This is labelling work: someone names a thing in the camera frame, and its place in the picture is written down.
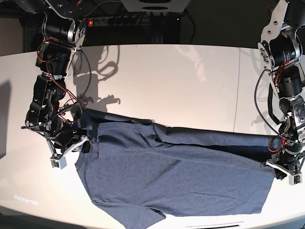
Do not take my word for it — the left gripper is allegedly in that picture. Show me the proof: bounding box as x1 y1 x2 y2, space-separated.
262 143 305 180

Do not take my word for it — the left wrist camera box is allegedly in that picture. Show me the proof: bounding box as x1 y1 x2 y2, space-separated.
288 173 302 186

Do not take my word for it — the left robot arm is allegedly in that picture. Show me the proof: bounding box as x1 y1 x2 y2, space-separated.
258 0 305 185

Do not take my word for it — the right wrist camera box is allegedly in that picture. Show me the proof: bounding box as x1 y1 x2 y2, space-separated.
50 155 67 169

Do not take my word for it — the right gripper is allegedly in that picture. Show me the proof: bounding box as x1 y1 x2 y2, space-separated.
46 107 91 157

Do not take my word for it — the black power strip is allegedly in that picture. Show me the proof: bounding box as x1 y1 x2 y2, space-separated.
88 16 141 27

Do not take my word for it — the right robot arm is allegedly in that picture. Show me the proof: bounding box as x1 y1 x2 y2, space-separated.
16 0 91 158

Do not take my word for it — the blue grey T-shirt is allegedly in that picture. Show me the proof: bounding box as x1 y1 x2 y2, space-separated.
75 109 275 229

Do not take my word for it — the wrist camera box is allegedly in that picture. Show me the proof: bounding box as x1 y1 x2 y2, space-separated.
50 155 67 169
288 173 302 186

